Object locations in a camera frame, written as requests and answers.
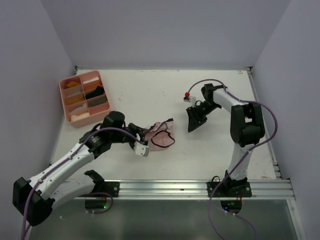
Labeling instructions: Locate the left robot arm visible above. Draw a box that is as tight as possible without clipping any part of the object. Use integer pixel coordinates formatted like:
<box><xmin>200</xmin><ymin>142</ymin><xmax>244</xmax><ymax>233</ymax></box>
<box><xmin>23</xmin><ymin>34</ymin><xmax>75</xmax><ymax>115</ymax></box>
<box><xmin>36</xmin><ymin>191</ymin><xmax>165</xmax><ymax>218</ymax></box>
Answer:
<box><xmin>12</xmin><ymin>111</ymin><xmax>149</xmax><ymax>226</ymax></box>

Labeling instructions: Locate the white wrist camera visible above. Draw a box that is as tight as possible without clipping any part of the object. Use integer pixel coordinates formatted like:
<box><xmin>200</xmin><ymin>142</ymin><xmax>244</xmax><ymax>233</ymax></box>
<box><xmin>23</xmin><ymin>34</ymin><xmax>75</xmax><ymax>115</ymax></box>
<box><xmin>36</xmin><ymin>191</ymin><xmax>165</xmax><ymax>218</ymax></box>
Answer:
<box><xmin>183</xmin><ymin>92</ymin><xmax>197</xmax><ymax>105</ymax></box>
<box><xmin>134</xmin><ymin>143</ymin><xmax>150</xmax><ymax>157</ymax></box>

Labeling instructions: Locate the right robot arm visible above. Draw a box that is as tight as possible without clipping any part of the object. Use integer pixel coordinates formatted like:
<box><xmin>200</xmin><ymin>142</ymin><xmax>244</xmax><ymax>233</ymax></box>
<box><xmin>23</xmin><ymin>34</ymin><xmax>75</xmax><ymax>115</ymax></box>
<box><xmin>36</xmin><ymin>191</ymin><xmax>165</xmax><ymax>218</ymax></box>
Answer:
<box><xmin>186</xmin><ymin>83</ymin><xmax>265</xmax><ymax>197</ymax></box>

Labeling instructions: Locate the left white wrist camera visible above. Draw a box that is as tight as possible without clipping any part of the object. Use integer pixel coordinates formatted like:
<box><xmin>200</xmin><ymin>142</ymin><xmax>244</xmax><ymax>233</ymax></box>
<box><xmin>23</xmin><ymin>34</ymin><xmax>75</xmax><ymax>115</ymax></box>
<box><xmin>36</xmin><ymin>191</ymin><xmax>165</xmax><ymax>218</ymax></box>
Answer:
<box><xmin>134</xmin><ymin>143</ymin><xmax>150</xmax><ymax>157</ymax></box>

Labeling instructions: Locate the orange rolled garment in tray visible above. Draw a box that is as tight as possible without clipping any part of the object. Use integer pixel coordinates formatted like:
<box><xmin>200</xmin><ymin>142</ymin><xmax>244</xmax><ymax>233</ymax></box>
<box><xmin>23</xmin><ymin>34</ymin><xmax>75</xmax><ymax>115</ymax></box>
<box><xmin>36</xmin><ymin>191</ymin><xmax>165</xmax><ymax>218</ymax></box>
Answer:
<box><xmin>65</xmin><ymin>95</ymin><xmax>85</xmax><ymax>106</ymax></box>

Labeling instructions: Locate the yellow rolled garment in tray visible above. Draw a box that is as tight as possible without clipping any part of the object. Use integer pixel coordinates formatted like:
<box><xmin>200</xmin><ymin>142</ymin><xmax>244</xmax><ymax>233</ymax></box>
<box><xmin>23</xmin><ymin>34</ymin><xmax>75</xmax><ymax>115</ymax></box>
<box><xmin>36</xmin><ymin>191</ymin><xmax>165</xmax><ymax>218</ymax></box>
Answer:
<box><xmin>64</xmin><ymin>79</ymin><xmax>81</xmax><ymax>89</ymax></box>

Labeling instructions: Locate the olive green underwear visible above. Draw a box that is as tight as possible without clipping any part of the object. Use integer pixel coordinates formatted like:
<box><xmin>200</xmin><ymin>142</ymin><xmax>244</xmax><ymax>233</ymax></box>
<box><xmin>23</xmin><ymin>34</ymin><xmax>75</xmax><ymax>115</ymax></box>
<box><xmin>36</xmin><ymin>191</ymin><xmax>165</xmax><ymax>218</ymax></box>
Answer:
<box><xmin>88</xmin><ymin>96</ymin><xmax>108</xmax><ymax>108</ymax></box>

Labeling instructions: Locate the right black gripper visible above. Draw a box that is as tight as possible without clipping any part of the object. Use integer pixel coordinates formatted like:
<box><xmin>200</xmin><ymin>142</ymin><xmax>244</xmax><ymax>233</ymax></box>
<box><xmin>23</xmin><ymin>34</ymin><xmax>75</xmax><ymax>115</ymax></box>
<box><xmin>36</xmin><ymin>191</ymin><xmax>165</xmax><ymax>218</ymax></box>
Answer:
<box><xmin>186</xmin><ymin>101</ymin><xmax>220</xmax><ymax>132</ymax></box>

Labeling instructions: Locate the cream rolled garment in tray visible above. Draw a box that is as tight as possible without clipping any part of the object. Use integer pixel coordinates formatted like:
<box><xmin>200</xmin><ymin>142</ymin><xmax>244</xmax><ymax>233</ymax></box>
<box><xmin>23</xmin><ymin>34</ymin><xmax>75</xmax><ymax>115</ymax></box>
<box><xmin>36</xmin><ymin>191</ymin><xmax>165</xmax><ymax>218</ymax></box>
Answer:
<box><xmin>70</xmin><ymin>112</ymin><xmax>90</xmax><ymax>122</ymax></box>

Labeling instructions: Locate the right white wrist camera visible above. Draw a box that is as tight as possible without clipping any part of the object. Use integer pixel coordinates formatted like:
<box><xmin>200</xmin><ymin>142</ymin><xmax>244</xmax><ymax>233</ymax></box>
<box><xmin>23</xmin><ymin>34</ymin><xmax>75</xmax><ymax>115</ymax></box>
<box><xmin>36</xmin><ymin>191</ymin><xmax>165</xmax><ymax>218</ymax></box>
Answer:
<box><xmin>183</xmin><ymin>92</ymin><xmax>197</xmax><ymax>105</ymax></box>

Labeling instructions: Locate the pink divided organizer tray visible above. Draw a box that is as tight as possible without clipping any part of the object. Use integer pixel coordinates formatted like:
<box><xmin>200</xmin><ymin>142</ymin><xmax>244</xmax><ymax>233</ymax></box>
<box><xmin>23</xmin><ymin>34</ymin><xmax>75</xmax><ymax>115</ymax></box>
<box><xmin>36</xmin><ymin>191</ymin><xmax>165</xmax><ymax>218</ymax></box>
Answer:
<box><xmin>59</xmin><ymin>70</ymin><xmax>112</xmax><ymax>128</ymax></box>

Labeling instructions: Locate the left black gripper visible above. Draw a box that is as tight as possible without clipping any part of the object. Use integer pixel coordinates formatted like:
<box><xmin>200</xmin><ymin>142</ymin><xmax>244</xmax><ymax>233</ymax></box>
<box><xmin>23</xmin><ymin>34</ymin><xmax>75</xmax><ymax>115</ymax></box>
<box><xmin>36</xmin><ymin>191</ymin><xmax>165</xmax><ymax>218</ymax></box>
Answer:
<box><xmin>111</xmin><ymin>122</ymin><xmax>149</xmax><ymax>146</ymax></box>

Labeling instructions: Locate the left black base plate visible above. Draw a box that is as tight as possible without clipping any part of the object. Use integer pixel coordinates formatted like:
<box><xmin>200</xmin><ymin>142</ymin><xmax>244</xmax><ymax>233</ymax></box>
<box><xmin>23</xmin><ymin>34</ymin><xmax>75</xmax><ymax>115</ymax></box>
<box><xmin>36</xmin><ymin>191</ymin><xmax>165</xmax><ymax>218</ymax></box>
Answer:
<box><xmin>80</xmin><ymin>181</ymin><xmax>120</xmax><ymax>198</ymax></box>

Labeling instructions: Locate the black rolled garment in tray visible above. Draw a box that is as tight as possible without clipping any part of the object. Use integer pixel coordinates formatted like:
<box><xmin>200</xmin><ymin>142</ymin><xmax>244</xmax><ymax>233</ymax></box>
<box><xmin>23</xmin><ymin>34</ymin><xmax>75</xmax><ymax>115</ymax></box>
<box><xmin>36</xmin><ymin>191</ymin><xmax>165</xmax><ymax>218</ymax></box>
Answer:
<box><xmin>85</xmin><ymin>86</ymin><xmax>105</xmax><ymax>100</ymax></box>

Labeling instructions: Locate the pink underwear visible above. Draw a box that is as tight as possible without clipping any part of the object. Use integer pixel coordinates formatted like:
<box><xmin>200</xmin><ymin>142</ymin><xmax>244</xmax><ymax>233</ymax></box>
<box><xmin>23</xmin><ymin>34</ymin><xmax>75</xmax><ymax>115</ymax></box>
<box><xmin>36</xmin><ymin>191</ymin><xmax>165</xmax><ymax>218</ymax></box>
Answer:
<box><xmin>145</xmin><ymin>118</ymin><xmax>176</xmax><ymax>152</ymax></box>

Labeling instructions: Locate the aluminium mounting rail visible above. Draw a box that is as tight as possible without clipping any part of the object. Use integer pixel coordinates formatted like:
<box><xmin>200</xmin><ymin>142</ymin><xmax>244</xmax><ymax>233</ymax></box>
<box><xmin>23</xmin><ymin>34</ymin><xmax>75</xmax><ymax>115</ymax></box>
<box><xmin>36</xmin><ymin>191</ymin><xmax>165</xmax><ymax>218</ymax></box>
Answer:
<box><xmin>31</xmin><ymin>178</ymin><xmax>298</xmax><ymax>200</ymax></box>

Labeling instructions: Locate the white rolled garment in tray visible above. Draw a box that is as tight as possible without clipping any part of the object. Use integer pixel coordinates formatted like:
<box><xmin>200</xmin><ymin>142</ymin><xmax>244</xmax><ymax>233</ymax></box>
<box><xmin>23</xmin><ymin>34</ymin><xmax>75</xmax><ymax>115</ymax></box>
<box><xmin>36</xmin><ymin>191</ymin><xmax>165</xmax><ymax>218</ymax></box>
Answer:
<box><xmin>82</xmin><ymin>76</ymin><xmax>100</xmax><ymax>84</ymax></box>

